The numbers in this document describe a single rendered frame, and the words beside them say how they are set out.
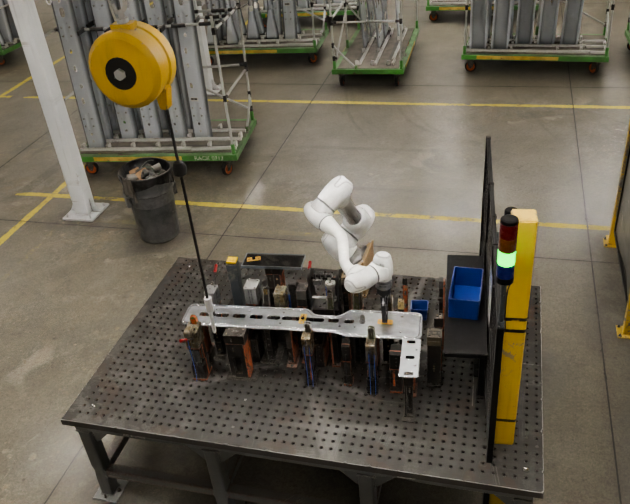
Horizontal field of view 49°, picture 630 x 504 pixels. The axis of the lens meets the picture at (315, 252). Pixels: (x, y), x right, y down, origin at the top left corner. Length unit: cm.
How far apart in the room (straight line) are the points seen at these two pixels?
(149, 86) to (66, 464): 384
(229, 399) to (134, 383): 60
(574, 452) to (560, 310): 138
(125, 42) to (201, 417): 284
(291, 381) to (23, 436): 207
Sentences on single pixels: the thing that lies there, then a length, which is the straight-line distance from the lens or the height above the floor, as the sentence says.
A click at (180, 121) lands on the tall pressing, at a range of 810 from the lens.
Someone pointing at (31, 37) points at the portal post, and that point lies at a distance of 693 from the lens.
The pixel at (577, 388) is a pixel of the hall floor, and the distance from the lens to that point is 505.
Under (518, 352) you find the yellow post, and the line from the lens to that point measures 326.
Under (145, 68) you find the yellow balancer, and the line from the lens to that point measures 133.
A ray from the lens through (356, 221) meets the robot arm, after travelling 436.
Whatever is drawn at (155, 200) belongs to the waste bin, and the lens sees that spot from 653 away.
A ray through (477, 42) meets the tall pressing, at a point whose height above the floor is 37.
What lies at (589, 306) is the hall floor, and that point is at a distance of 575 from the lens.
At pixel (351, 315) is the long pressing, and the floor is 100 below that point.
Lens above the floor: 348
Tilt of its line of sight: 34 degrees down
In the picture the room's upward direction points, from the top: 6 degrees counter-clockwise
